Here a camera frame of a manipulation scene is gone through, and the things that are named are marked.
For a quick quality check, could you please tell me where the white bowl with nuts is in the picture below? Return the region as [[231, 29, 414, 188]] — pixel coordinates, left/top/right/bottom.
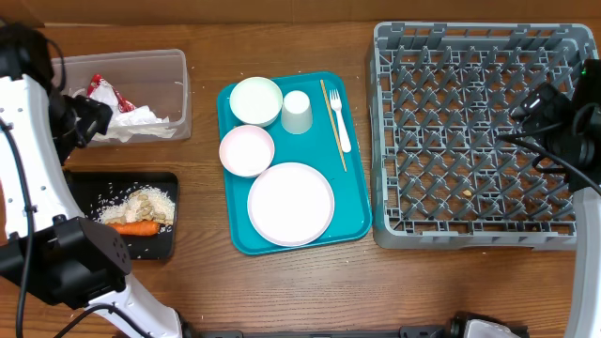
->
[[229, 77, 284, 127]]

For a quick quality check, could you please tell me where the white paper cup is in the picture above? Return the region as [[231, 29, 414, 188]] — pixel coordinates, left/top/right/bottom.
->
[[281, 90, 313, 134]]

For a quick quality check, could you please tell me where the orange carrot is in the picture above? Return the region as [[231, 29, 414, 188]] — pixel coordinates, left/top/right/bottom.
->
[[109, 221, 161, 237]]

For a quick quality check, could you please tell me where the white plastic fork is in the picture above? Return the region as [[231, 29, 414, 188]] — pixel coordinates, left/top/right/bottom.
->
[[330, 89, 351, 153]]

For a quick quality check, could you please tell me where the red snack wrapper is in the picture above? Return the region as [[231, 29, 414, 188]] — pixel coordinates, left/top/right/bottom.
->
[[86, 73, 136, 113]]

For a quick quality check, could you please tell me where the grey dishwasher rack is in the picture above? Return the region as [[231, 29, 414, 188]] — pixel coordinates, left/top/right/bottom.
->
[[366, 22, 597, 251]]

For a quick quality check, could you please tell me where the teal serving tray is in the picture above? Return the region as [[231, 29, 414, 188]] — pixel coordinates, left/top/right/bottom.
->
[[223, 71, 372, 255]]

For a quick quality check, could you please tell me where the white napkin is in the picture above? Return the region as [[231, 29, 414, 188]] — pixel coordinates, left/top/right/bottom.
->
[[93, 106, 177, 143], [71, 85, 121, 114]]

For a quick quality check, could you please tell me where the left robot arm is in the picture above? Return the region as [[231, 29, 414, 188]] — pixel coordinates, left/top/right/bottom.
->
[[1, 23, 193, 337]]

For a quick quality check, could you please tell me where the clear plastic bin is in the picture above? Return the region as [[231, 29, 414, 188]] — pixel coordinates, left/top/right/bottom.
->
[[52, 49, 192, 146]]

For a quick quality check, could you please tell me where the wooden chopstick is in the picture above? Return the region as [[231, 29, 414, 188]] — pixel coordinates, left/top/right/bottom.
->
[[319, 79, 347, 172]]

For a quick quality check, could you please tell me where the black plastic tray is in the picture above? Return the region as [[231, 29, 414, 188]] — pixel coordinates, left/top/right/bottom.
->
[[64, 171, 179, 260]]

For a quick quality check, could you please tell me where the pink bowl with crumbs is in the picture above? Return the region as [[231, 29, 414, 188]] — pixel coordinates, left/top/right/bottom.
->
[[219, 125, 275, 177]]

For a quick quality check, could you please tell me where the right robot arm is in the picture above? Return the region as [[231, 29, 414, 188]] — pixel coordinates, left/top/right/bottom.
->
[[499, 59, 600, 338]]

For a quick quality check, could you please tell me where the white round plate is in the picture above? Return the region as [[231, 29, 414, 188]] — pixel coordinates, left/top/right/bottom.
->
[[247, 162, 335, 247]]

